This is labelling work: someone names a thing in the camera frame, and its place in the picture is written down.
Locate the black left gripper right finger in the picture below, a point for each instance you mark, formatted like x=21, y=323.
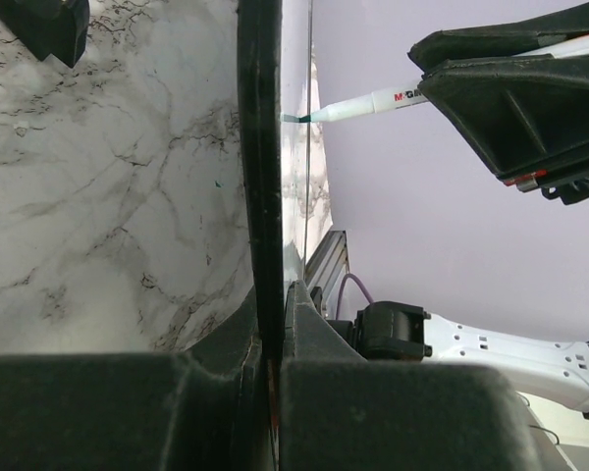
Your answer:
x=339, y=411

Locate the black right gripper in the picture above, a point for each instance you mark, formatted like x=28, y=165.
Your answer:
x=525, y=118

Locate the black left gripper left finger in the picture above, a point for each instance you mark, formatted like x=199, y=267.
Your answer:
x=205, y=408

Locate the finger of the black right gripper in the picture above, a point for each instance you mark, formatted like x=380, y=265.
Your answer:
x=499, y=40

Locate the green capped whiteboard marker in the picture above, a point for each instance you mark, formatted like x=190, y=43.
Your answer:
x=394, y=98

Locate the white whiteboard black frame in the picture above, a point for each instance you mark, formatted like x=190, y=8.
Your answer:
x=274, y=66

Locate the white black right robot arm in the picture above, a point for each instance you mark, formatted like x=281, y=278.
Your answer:
x=557, y=371

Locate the black wedge eraser block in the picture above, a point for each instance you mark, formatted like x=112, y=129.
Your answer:
x=49, y=27

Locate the aluminium rail frame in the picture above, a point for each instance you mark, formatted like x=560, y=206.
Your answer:
x=325, y=271

